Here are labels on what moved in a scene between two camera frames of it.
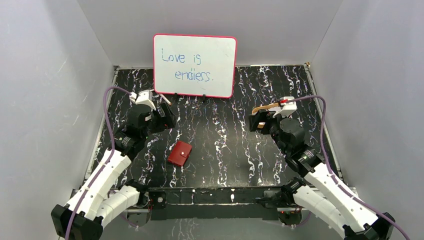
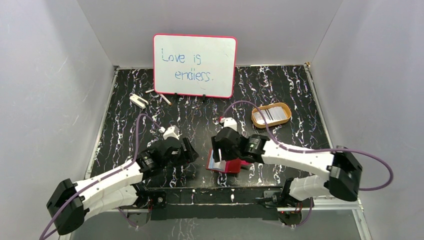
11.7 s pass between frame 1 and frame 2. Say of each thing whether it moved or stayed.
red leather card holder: moved
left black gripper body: moved
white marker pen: stayed
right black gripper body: moved
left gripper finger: moved
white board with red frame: stayed
